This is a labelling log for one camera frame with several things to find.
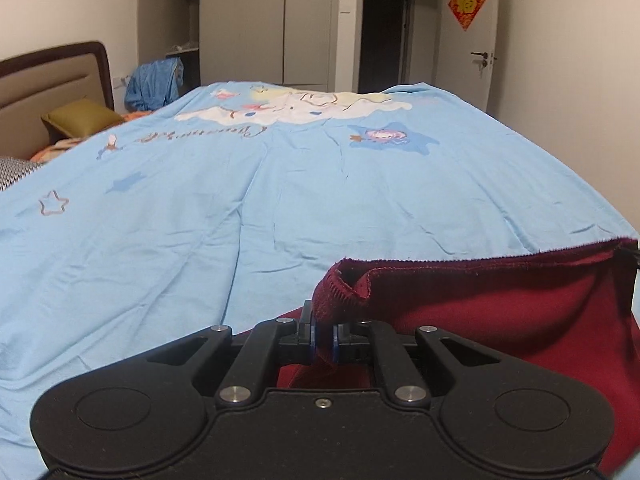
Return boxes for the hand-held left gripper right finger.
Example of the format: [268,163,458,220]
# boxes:
[332,319,507,407]

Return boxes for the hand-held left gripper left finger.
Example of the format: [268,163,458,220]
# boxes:
[145,300,317,407]

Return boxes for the dark red sweater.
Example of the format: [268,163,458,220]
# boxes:
[235,240,640,476]

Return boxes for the light blue printed bedsheet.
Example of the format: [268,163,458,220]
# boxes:
[0,81,640,480]

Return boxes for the white room door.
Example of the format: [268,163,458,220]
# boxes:
[435,0,498,116]

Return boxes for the blue garment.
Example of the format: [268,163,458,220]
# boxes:
[125,57,185,111]

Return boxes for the dark doorway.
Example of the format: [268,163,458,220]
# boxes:
[357,0,417,95]

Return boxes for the olive green pillow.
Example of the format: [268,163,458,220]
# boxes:
[41,99,125,140]

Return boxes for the grey built-in wardrobe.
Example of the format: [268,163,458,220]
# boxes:
[137,0,365,93]

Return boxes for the houndstooth patterned pillow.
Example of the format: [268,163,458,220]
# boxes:
[0,156,32,194]

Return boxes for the open wardrobe door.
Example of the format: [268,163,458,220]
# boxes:
[137,0,174,68]

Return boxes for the brown padded bed headboard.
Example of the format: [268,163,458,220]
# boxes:
[0,41,116,158]

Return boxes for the red diamond wall decoration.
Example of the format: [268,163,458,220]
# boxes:
[448,0,487,32]

